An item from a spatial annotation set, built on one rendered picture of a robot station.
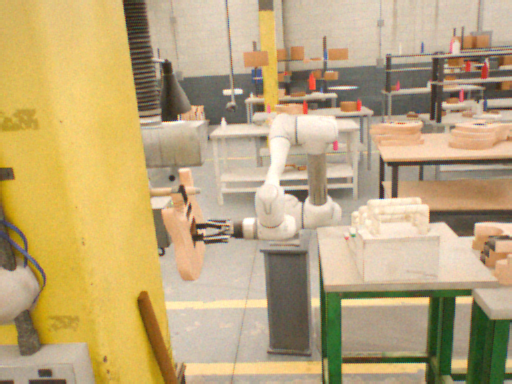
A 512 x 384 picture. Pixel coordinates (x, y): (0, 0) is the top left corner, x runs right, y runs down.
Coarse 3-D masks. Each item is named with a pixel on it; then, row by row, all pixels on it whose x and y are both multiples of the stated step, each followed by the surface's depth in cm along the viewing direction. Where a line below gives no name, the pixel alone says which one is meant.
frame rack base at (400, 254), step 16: (384, 224) 167; (400, 224) 166; (368, 240) 155; (384, 240) 155; (400, 240) 155; (416, 240) 155; (432, 240) 155; (368, 256) 157; (384, 256) 157; (400, 256) 157; (416, 256) 157; (432, 256) 157; (368, 272) 159; (384, 272) 159; (400, 272) 159; (416, 272) 158; (432, 272) 158
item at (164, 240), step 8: (152, 200) 210; (160, 200) 210; (168, 200) 209; (152, 208) 199; (160, 208) 199; (168, 208) 205; (160, 216) 200; (160, 224) 201; (160, 232) 202; (168, 232) 203; (160, 240) 203; (168, 240) 204; (160, 248) 206; (160, 256) 209
